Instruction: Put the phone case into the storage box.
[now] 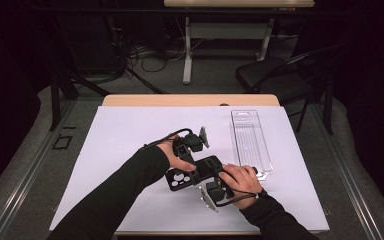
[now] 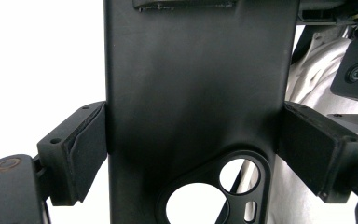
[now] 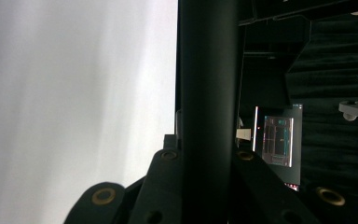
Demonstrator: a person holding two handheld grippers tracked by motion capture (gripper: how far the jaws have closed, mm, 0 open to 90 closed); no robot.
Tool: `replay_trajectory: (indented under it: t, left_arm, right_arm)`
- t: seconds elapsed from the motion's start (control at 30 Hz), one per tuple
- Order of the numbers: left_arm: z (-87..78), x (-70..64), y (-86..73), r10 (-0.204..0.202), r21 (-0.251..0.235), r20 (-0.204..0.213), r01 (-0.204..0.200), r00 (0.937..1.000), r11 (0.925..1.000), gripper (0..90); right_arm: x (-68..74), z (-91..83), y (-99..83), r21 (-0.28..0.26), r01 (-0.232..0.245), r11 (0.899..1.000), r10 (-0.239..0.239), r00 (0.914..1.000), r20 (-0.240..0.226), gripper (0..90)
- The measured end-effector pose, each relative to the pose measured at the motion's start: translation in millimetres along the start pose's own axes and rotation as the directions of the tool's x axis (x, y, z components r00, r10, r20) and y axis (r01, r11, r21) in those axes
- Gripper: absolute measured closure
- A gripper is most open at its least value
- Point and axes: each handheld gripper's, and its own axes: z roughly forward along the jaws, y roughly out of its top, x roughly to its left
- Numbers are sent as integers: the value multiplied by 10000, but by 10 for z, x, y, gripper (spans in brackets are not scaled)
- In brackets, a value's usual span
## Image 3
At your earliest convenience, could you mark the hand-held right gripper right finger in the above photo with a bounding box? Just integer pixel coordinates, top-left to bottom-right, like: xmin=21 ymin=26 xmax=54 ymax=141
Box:
xmin=229 ymin=150 xmax=320 ymax=224

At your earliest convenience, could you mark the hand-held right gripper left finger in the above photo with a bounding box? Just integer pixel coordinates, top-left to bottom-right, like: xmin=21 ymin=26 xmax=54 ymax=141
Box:
xmin=127 ymin=133 xmax=183 ymax=224

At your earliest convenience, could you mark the computer monitor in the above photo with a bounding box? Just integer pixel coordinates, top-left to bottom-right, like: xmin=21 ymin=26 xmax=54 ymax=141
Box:
xmin=252 ymin=104 xmax=303 ymax=191

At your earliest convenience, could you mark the small white box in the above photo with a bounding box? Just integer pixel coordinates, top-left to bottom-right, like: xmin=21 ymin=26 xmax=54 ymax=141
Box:
xmin=236 ymin=127 xmax=252 ymax=141

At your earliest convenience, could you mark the white table cover sheet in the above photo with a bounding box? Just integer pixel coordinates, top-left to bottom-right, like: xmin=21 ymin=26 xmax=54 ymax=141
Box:
xmin=0 ymin=0 xmax=179 ymax=224

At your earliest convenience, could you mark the black metal frame bar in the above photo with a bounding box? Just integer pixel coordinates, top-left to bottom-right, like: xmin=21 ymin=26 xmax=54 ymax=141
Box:
xmin=238 ymin=0 xmax=358 ymax=27

